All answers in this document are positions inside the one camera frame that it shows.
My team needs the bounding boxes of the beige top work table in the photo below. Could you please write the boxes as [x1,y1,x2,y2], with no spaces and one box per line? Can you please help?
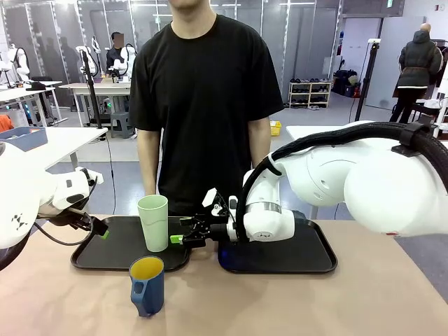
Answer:
[58,83,133,127]

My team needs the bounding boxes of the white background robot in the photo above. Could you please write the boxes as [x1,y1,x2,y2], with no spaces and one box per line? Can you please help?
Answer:
[6,43,31,83]

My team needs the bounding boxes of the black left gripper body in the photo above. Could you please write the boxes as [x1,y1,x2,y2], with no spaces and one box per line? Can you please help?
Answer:
[41,208,94,229]

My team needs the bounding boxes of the white desk with black device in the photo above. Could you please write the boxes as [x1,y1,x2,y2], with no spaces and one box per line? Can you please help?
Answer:
[0,80,69,127]

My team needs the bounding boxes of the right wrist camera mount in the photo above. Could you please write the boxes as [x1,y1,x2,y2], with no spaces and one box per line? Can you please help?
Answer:
[202,188,239,225]

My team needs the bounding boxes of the grey plastic stool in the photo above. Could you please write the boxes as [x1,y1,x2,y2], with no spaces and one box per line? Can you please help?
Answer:
[111,111,136,138]

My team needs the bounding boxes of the wooden shoe rack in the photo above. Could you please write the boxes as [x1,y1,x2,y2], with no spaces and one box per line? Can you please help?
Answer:
[288,80,333,109]

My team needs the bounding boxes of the large black plastic tray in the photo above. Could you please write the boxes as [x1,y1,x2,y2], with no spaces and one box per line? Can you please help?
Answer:
[71,216,192,273]
[217,218,339,274]

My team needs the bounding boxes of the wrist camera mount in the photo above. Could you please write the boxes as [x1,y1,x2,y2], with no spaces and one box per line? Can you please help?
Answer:
[202,188,239,225]
[80,167,105,186]

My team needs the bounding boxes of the right arm black braided hose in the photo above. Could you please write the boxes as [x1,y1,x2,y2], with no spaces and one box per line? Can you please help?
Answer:
[236,122,448,242]

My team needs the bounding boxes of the person's bare right forearm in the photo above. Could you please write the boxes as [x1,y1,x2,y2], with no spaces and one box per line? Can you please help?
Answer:
[138,136,162,197]

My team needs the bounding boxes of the blue mug yellow inside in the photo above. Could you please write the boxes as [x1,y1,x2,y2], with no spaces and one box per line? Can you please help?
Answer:
[129,255,165,319]

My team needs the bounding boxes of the person in dark hooded coat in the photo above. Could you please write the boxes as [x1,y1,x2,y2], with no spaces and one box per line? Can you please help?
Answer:
[388,23,444,123]

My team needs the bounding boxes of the light green tall cup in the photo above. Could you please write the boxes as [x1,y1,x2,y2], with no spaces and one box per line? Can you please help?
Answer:
[136,195,169,253]

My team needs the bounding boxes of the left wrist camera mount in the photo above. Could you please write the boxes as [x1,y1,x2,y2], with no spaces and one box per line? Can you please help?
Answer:
[80,167,105,186]

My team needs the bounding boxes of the arm black braided hose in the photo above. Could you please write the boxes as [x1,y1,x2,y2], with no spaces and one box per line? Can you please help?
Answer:
[0,232,34,272]
[236,122,448,242]

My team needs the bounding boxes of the black stand with white light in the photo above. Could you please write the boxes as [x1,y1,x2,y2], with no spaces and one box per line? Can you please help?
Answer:
[353,38,382,122]

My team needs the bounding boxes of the person's bare left forearm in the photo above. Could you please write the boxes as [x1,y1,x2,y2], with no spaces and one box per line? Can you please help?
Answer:
[248,125,272,169]

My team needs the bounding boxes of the person in black t-shirt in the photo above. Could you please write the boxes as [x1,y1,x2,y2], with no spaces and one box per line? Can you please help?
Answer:
[128,0,284,216]

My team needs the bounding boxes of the blue plastic bin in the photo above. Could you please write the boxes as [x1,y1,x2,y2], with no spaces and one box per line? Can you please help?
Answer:
[0,127,48,152]

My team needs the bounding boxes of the left arm black braided hose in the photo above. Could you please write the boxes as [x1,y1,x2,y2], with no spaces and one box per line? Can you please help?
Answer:
[0,232,34,272]

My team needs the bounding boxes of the white table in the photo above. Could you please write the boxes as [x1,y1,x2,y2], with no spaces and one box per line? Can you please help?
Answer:
[286,125,347,144]

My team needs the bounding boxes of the thin black floor cable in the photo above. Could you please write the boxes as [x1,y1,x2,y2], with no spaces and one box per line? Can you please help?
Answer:
[104,136,117,215]

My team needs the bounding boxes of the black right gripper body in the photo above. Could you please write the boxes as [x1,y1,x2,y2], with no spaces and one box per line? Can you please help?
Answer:
[209,223,230,242]

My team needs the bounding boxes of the left gripper thin black cable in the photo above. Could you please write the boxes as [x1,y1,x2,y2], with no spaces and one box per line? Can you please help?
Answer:
[33,222,95,246]

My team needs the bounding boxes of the black backpack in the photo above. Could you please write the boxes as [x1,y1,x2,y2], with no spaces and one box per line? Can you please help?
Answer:
[332,69,358,96]

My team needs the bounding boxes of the background person black jacket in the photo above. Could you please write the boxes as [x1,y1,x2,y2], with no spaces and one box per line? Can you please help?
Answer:
[106,31,137,83]

